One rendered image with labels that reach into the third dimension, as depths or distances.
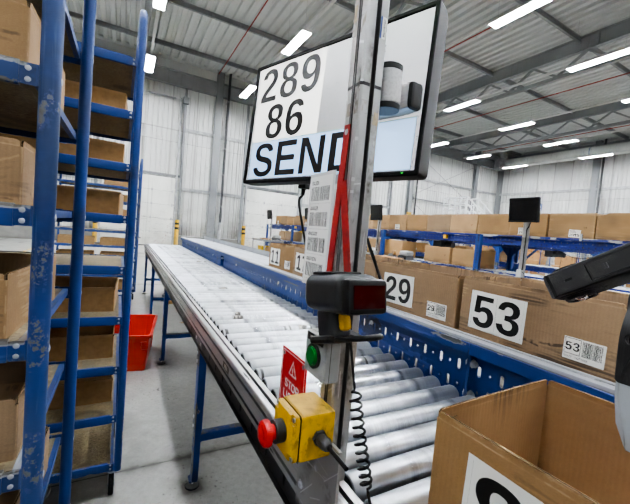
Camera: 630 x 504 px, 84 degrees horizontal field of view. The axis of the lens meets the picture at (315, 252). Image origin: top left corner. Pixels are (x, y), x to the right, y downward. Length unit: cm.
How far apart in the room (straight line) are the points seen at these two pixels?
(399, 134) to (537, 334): 61
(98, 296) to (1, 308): 102
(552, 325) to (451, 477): 55
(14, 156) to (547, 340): 111
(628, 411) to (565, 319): 62
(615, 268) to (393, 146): 39
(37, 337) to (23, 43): 43
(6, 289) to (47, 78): 31
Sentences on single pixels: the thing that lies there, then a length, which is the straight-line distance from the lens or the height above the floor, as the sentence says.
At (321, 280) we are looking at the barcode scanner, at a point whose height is 108.
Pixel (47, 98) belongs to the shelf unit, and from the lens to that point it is 66.
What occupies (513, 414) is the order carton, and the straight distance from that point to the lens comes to 70.
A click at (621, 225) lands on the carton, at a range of 579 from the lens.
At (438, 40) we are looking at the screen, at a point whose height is 148.
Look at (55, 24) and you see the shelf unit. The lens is 70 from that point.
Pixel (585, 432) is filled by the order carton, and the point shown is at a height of 86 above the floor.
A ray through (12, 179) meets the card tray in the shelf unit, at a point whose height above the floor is 118.
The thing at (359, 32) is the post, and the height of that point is 145.
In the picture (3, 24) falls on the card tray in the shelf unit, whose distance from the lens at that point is 74.
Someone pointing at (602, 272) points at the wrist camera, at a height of 113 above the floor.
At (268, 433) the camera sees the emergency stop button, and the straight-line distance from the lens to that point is 56.
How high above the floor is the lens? 114
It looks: 3 degrees down
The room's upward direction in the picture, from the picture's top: 5 degrees clockwise
